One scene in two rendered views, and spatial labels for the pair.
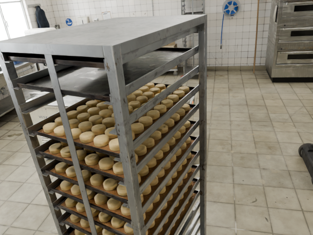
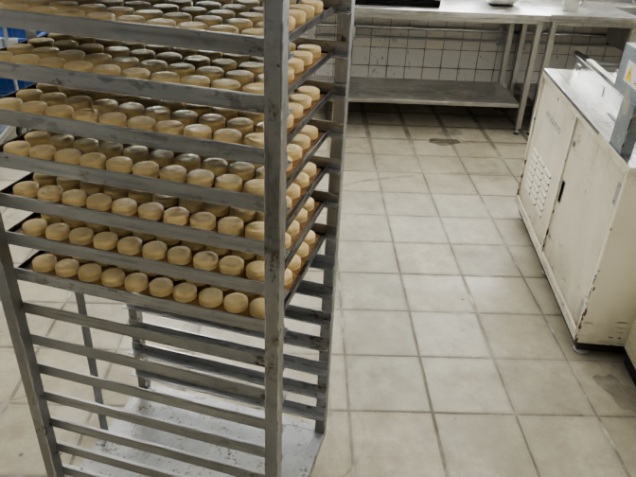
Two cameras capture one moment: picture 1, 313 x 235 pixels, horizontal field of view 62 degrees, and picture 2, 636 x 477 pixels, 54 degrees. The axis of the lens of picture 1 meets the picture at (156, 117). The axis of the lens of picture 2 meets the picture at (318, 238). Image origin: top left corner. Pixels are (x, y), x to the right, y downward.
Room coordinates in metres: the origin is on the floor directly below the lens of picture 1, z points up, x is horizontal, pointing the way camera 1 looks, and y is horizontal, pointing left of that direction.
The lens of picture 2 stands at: (0.95, -1.15, 1.64)
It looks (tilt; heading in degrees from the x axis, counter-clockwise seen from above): 30 degrees down; 73
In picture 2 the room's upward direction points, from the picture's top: 3 degrees clockwise
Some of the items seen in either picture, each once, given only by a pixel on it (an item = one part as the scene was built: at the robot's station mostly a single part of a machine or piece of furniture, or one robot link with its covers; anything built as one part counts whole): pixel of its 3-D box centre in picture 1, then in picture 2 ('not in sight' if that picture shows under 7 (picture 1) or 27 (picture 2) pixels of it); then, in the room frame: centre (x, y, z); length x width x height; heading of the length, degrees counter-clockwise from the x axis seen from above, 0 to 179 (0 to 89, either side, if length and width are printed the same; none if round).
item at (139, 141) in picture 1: (167, 112); not in sight; (0.91, -0.04, 1.50); 0.64 x 0.03 x 0.03; 148
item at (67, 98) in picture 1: (73, 98); (616, 101); (2.88, 0.94, 0.88); 1.28 x 0.01 x 0.07; 69
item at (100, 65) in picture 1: (115, 41); not in sight; (1.01, 0.13, 1.77); 0.60 x 0.40 x 0.02; 148
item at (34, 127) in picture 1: (90, 100); not in sight; (1.12, 0.29, 1.50); 0.64 x 0.03 x 0.03; 148
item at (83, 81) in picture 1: (118, 65); not in sight; (1.01, 0.13, 1.68); 0.60 x 0.40 x 0.02; 148
